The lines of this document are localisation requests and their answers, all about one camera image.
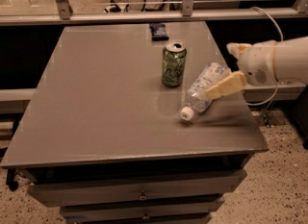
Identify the metal railing frame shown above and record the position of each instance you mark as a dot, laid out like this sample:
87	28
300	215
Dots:
70	12

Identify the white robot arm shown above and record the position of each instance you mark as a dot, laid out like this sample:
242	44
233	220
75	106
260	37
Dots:
290	61

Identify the clear plastic water bottle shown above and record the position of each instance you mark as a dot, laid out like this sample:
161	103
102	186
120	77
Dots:
195	99

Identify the grey drawer cabinet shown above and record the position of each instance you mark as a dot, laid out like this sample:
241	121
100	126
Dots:
102	112

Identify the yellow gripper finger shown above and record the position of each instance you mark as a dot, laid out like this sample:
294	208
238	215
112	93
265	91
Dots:
236	49
233	83

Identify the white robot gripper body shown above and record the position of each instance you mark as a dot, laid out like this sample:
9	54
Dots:
256	62

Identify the dark blue snack packet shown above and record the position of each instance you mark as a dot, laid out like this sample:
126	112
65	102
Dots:
158	31

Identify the green soda can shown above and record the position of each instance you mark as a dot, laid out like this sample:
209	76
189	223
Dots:
173	66

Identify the grey drawer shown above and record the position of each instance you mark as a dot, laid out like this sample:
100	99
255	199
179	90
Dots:
143	210
137	189

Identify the top grey drawer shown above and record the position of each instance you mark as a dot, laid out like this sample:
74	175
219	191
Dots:
137	189

